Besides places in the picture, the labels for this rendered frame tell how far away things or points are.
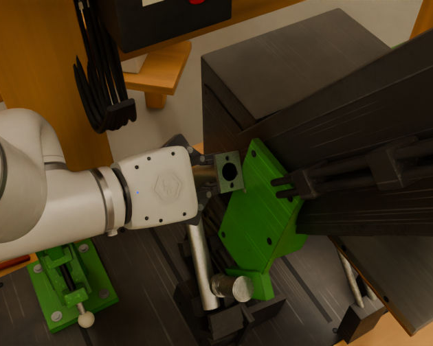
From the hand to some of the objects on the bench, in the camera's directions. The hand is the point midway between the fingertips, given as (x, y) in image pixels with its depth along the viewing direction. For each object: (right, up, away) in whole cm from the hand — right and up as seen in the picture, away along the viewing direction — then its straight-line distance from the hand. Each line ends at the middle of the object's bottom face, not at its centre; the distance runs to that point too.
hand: (216, 173), depth 72 cm
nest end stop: (+1, -28, +14) cm, 32 cm away
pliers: (-45, -19, +27) cm, 56 cm away
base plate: (+12, -17, +29) cm, 35 cm away
